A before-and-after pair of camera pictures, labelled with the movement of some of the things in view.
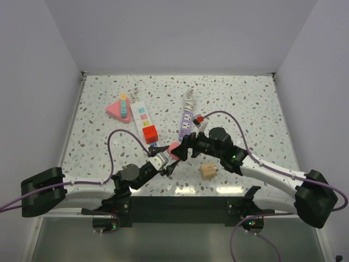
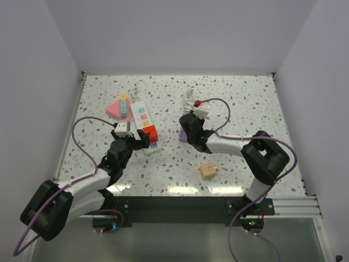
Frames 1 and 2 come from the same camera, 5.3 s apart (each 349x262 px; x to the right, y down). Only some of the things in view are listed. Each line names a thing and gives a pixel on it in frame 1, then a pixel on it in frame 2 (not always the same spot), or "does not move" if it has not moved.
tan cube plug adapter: [208, 171] does not move
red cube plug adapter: [150, 134] does not move
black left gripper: [168, 168] → [138, 144]
